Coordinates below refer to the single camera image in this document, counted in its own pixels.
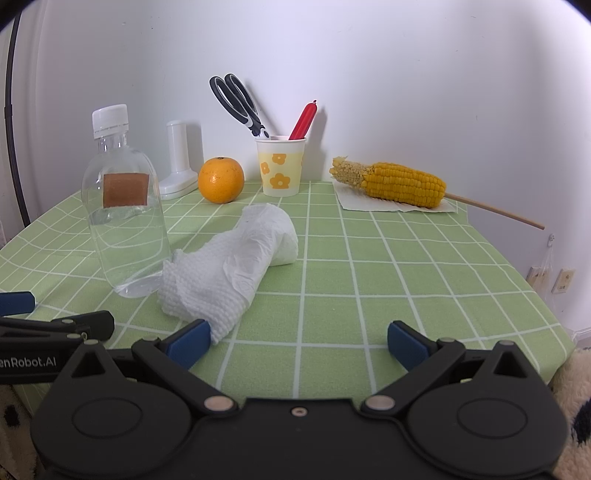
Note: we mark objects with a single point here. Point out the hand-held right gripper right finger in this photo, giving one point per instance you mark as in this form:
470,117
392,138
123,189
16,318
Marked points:
408,346

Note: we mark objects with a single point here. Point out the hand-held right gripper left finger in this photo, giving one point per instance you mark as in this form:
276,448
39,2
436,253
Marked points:
188,345

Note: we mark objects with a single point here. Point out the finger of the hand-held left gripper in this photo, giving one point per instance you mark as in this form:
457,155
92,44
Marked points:
87,323
16,302

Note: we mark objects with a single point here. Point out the white paper towel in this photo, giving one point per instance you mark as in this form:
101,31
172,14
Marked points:
231,267

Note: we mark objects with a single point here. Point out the clear plastic bottle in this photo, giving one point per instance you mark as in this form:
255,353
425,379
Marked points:
124,221

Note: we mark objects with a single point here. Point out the green checked tablecloth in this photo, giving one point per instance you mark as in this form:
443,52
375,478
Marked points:
369,277

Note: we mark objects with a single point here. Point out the white paper napkin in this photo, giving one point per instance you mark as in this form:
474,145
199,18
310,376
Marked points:
355,201

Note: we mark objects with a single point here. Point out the corn cob on stick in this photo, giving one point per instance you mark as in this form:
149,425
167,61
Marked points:
401,183

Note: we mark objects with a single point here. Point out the orange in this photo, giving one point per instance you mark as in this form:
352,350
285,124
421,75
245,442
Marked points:
221,181

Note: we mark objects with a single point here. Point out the white spotted fluffy rug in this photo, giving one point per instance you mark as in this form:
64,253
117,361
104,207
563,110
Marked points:
572,397

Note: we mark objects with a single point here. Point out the white plastic stand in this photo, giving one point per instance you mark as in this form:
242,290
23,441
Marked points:
177,157

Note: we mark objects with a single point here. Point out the yellow flowered paper cup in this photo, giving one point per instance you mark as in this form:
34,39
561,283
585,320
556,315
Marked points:
280,168

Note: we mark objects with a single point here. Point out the white wall socket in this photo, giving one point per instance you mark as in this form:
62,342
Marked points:
563,280
537,276

